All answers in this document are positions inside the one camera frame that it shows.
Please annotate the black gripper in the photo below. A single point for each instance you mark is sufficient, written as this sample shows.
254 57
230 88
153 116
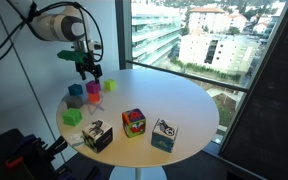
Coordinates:
90 67

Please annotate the pink embossed block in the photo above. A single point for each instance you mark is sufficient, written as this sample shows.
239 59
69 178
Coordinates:
93 87

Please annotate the grey embossed block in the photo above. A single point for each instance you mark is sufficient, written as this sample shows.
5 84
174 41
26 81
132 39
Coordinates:
74 102

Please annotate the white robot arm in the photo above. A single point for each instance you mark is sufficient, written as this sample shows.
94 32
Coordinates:
47 25

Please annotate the blue embossed block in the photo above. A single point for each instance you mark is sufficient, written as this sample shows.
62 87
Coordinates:
75 90

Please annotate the orange block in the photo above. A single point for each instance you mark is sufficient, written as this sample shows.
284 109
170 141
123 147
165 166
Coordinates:
94 97

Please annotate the lime yellow block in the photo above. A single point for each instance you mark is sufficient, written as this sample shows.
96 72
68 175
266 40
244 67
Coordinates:
109 85

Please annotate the green dotted block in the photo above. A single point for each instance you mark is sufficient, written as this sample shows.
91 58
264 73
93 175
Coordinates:
72 117

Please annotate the zebra print soft cube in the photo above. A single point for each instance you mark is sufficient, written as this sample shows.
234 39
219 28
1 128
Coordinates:
97 136

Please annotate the colourful orange soft cube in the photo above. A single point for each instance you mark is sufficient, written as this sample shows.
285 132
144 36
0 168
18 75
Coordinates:
134 123

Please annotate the dark window railing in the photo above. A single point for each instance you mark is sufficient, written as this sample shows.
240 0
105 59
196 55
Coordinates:
184 75

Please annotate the teal animal soft cube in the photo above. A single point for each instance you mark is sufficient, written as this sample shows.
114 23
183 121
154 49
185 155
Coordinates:
164 135

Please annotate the black equipment cart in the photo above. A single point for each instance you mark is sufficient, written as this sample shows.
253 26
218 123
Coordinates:
4 156

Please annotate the dark mesh panel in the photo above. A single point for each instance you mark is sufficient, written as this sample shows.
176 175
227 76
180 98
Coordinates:
274 116

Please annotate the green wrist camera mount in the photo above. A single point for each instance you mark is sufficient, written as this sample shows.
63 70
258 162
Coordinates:
72 56

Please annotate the dark window frame post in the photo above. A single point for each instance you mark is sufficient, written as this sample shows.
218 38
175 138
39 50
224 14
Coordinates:
119 33

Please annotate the white table pedestal base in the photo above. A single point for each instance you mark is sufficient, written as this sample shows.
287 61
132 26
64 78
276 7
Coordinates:
137 174

